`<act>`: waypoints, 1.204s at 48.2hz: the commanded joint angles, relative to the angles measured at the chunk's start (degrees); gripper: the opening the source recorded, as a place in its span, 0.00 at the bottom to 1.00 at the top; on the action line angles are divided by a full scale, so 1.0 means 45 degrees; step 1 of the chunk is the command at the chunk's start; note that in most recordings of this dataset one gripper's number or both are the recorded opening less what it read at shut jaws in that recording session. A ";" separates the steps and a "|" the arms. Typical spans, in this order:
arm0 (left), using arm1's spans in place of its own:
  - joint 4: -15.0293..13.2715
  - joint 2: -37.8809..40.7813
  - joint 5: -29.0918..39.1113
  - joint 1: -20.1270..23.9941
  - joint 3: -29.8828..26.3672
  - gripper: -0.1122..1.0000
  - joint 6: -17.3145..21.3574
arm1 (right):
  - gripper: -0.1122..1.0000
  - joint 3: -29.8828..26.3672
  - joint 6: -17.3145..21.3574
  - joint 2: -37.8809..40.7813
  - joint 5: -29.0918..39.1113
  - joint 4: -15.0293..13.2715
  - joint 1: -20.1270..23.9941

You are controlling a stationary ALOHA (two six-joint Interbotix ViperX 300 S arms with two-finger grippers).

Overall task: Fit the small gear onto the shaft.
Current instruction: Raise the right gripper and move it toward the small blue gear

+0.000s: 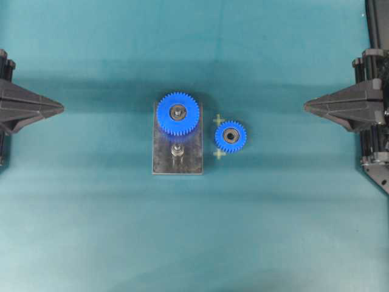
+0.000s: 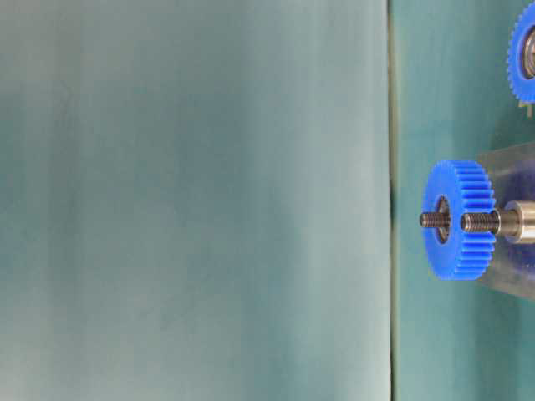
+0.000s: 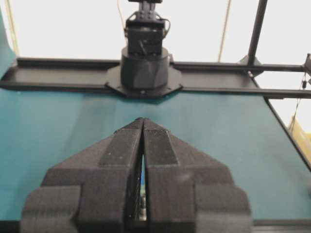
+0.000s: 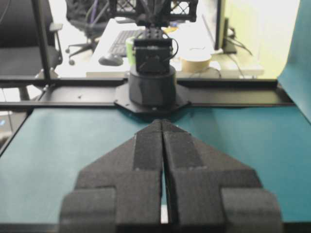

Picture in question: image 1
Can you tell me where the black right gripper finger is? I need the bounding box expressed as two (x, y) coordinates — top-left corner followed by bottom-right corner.
(305, 78), (383, 106)
(304, 105), (387, 132)

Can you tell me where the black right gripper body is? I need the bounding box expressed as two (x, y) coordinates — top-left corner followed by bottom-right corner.
(353, 49), (388, 165)

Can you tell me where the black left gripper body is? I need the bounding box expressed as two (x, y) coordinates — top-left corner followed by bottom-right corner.
(0, 49), (16, 167)

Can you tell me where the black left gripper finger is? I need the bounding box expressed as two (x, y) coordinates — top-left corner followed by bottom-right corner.
(1, 101), (64, 135)
(1, 79), (64, 111)

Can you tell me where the small blue gear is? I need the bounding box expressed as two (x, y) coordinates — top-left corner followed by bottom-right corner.
(215, 120), (247, 153)

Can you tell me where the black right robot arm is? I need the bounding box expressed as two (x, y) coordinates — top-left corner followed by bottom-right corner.
(304, 1), (388, 192)

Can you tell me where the large blue gear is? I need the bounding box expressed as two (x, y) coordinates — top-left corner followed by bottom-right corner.
(156, 92), (200, 136)

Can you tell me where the steel shaft under large gear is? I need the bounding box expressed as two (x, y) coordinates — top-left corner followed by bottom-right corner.
(170, 105), (187, 121)

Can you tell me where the steel shaft for small gear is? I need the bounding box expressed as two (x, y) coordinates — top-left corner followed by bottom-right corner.
(171, 144), (185, 167)

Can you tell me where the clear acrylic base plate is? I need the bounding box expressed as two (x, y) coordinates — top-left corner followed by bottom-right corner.
(152, 114), (203, 175)

